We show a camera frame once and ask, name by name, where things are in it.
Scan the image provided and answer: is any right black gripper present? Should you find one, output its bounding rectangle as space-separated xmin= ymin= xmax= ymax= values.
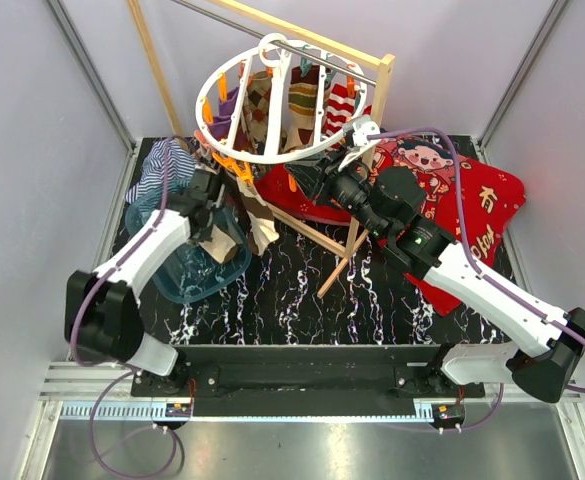
xmin=286 ymin=142 xmax=389 ymax=239

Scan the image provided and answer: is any purple striped sock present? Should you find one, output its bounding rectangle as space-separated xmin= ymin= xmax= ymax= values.
xmin=208 ymin=86 xmax=240 ymax=140

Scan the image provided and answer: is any beige brown block sock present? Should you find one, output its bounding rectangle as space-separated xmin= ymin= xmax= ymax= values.
xmin=236 ymin=179 xmax=279 ymax=256

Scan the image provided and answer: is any white round sock hanger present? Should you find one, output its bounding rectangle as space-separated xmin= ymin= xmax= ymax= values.
xmin=195 ymin=34 xmax=369 ymax=165

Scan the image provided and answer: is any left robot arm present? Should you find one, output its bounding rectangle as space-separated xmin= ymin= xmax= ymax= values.
xmin=64 ymin=167 xmax=225 ymax=396

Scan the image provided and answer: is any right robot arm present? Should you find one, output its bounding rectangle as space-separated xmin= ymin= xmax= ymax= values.
xmin=284 ymin=155 xmax=585 ymax=403

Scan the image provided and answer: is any blue striped cloth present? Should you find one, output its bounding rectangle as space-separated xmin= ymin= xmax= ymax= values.
xmin=124 ymin=138 xmax=197 ymax=204

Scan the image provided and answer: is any orange clothes peg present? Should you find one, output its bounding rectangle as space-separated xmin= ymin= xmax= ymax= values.
xmin=212 ymin=151 xmax=254 ymax=185

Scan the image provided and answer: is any red white striped sock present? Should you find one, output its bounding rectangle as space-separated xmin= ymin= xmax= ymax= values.
xmin=322 ymin=84 xmax=360 ymax=136

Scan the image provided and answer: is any brown beige striped sock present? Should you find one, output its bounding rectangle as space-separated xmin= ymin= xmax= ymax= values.
xmin=284 ymin=65 xmax=320 ymax=152

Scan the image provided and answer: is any blue plastic basket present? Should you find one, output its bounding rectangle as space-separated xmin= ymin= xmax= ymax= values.
xmin=111 ymin=188 xmax=252 ymax=304

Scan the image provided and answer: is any metal hanging rod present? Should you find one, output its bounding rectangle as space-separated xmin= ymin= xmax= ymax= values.
xmin=171 ymin=0 xmax=377 ymax=84

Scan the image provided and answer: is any red cartoon blanket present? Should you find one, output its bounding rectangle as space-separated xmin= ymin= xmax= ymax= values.
xmin=256 ymin=107 xmax=527 ymax=317

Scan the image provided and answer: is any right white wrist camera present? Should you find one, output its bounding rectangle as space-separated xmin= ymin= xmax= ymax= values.
xmin=342 ymin=115 xmax=380 ymax=160

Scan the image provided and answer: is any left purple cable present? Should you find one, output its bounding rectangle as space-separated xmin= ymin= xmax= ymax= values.
xmin=69 ymin=134 xmax=193 ymax=474

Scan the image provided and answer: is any purple cable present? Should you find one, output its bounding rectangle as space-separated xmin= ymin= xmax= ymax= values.
xmin=69 ymin=134 xmax=193 ymax=474
xmin=371 ymin=127 xmax=585 ymax=434

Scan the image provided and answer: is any wooden clothes rack frame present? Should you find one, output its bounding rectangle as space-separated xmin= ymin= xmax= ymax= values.
xmin=126 ymin=0 xmax=396 ymax=299

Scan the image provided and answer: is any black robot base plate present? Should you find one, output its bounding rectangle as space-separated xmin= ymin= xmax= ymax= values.
xmin=131 ymin=345 xmax=486 ymax=421

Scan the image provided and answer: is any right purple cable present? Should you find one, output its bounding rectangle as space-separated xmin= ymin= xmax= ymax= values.
xmin=371 ymin=127 xmax=585 ymax=434

